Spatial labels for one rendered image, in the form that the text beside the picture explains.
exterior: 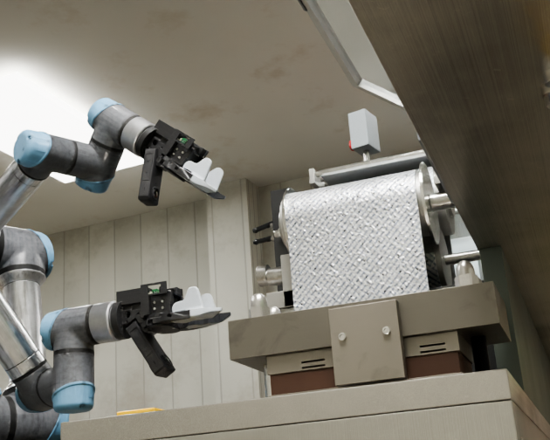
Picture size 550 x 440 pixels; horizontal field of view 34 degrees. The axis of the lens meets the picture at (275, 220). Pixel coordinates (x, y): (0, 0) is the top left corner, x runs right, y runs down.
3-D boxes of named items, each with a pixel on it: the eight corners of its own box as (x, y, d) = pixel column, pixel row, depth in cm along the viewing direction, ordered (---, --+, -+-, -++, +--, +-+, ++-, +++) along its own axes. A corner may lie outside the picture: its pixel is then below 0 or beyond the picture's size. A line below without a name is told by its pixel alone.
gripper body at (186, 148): (196, 140, 175) (153, 114, 180) (172, 176, 175) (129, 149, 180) (212, 154, 182) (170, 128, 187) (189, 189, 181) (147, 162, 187)
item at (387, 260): (297, 345, 151) (289, 242, 157) (434, 326, 144) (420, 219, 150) (296, 344, 151) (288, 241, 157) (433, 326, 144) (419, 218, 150)
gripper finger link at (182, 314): (184, 307, 154) (143, 316, 158) (185, 316, 154) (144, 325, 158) (199, 312, 158) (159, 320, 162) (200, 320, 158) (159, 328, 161)
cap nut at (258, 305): (253, 325, 139) (251, 297, 141) (275, 321, 138) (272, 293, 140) (244, 320, 136) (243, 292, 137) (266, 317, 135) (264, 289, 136)
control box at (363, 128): (358, 159, 229) (354, 124, 232) (381, 152, 226) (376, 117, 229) (345, 151, 224) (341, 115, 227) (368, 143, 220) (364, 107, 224)
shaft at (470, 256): (446, 266, 166) (445, 256, 166) (487, 260, 163) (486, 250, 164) (444, 264, 164) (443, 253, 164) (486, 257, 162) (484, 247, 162)
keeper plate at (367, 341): (339, 387, 126) (332, 312, 130) (408, 379, 123) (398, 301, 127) (333, 385, 124) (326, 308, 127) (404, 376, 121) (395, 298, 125)
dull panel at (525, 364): (565, 457, 339) (553, 395, 347) (574, 457, 338) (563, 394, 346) (501, 394, 139) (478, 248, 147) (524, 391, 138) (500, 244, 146)
